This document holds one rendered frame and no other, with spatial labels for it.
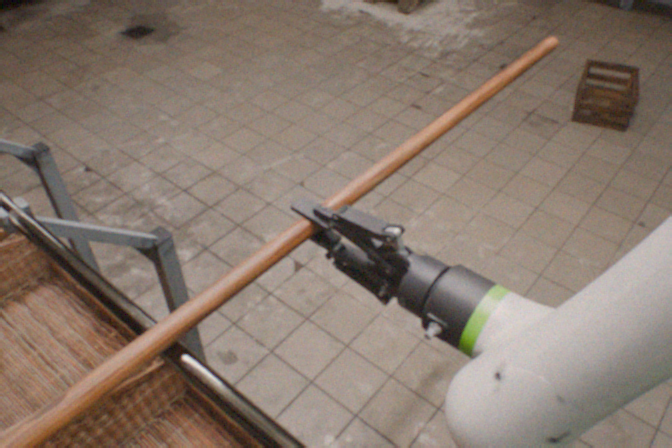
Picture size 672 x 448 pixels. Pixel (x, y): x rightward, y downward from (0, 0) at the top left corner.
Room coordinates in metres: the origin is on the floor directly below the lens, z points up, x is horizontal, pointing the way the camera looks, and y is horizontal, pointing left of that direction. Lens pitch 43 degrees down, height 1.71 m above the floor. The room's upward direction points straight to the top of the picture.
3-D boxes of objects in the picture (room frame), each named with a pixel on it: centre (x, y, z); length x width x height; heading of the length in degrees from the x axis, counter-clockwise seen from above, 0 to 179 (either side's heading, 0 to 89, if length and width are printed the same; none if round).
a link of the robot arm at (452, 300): (0.42, -0.15, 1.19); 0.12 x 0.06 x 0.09; 139
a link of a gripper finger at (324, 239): (0.57, 0.02, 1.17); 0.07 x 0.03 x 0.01; 49
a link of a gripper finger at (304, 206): (0.57, 0.02, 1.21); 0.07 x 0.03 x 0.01; 49
